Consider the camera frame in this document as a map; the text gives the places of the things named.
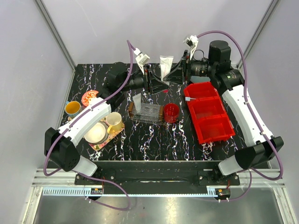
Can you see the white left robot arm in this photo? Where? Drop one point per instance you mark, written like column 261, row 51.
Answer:
column 60, row 144

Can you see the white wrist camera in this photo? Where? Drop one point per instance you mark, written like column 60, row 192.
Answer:
column 192, row 43
column 141, row 59

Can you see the floral serving tray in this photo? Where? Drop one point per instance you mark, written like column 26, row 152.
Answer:
column 110, row 137

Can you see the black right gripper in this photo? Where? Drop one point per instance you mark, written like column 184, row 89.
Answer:
column 182, row 69

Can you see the cream and yellow mug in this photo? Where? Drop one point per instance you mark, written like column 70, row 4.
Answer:
column 114, row 122

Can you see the red translucent cup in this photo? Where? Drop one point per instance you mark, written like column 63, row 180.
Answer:
column 171, row 113

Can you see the white toothpaste tube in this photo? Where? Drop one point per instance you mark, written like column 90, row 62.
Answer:
column 137, row 102
column 165, row 65

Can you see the blue and white toothbrush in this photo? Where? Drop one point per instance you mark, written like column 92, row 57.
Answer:
column 188, row 99

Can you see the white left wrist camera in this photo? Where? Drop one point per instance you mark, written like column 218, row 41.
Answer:
column 141, row 59

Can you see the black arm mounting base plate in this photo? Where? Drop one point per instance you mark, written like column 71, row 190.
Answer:
column 194, row 172

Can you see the clear holder with wooden ends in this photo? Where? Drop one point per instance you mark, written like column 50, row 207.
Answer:
column 149, row 113

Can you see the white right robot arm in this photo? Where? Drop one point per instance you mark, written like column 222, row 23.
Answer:
column 261, row 145

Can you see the white scalloped bowl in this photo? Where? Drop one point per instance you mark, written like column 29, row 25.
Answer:
column 97, row 134

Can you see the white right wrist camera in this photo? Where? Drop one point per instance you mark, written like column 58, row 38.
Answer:
column 192, row 43

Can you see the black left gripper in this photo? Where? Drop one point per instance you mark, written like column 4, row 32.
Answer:
column 152, row 84

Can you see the red plastic compartment bin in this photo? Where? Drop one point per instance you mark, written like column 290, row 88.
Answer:
column 208, row 114

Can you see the grey round plate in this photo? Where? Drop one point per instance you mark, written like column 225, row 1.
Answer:
column 199, row 79

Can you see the blue and yellow mug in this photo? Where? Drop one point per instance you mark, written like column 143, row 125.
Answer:
column 72, row 108

